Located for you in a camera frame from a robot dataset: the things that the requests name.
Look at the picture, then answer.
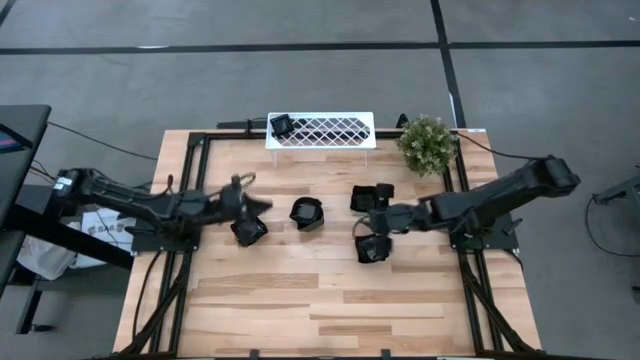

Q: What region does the grey chair base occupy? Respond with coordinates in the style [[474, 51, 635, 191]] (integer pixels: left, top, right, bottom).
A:
[[592, 174, 640, 206]]

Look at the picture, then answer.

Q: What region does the black wavy square mini plate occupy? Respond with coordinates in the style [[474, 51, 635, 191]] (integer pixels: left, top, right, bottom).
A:
[[229, 215, 270, 248], [349, 185, 381, 213]]

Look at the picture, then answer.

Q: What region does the black aluminium table frame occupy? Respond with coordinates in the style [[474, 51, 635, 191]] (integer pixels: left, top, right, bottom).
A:
[[117, 130, 539, 359]]

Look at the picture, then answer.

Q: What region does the white plastic bag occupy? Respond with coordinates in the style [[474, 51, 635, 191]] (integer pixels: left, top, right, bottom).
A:
[[16, 234, 76, 281]]

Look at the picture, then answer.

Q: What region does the black floor cable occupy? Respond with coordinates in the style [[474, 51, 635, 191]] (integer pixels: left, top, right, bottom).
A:
[[47, 121, 160, 162]]

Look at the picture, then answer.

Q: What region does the green artificial plant black pot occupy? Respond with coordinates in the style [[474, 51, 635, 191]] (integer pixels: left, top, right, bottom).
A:
[[396, 113, 458, 177]]

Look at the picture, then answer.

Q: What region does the desk screen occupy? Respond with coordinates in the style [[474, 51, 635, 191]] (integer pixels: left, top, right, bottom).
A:
[[0, 123, 25, 154]]

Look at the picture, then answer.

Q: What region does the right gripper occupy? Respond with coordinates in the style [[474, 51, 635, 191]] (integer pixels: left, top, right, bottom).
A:
[[359, 183, 431, 236]]

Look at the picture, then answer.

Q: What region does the white wire rack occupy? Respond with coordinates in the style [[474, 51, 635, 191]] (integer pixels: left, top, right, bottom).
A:
[[264, 111, 377, 169]]

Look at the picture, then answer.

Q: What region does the black round fluted mini plate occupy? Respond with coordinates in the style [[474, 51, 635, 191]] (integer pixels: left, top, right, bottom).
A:
[[355, 233, 394, 265]]

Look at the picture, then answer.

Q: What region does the white printed cardboard box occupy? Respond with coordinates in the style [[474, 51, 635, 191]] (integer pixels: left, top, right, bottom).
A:
[[79, 209, 137, 270]]

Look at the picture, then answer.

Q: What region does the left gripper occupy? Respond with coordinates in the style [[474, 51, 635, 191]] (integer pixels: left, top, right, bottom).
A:
[[219, 182, 274, 231]]

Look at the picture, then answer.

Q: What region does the black deep fluted mini plate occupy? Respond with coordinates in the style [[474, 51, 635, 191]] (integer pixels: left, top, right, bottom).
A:
[[289, 196, 325, 233]]

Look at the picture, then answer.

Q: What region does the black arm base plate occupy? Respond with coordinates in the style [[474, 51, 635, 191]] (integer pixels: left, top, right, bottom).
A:
[[130, 219, 201, 254], [446, 209, 520, 251]]

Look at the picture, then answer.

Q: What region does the black desk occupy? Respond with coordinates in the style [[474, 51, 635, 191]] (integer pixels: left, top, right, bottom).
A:
[[0, 103, 135, 335]]

